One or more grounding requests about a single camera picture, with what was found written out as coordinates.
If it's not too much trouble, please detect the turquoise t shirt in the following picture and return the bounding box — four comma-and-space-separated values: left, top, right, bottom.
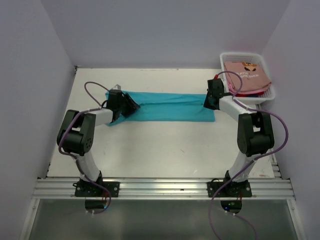
107, 91, 215, 126

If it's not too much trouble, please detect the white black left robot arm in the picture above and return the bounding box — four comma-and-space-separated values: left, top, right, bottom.
57, 89, 141, 197

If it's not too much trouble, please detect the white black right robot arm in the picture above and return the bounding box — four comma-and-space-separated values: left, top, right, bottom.
203, 78, 275, 197

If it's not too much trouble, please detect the light pink folded t shirt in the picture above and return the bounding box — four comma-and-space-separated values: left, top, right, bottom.
226, 81, 269, 94

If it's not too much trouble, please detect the red folded t shirt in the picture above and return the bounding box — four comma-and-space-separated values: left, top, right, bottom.
235, 91, 265, 98

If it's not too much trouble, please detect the pink printed folded t shirt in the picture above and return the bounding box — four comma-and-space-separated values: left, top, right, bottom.
223, 61, 272, 92

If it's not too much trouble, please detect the white plastic basket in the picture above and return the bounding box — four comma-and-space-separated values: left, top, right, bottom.
219, 52, 276, 105

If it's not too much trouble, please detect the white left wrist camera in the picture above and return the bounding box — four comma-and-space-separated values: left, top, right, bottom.
111, 84, 122, 91

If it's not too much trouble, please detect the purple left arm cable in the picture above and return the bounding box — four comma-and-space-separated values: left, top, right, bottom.
57, 81, 112, 214

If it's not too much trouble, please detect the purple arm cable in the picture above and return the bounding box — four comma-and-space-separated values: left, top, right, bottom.
57, 81, 112, 214
208, 70, 290, 240

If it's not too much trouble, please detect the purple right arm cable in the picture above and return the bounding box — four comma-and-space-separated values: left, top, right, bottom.
208, 70, 290, 240

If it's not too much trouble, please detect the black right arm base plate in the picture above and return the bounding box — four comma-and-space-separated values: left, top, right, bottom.
206, 178, 253, 198

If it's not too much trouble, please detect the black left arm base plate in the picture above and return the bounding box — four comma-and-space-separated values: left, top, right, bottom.
72, 179, 120, 198

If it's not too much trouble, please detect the aluminium mounting rail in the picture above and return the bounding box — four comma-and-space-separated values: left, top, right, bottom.
32, 177, 295, 200

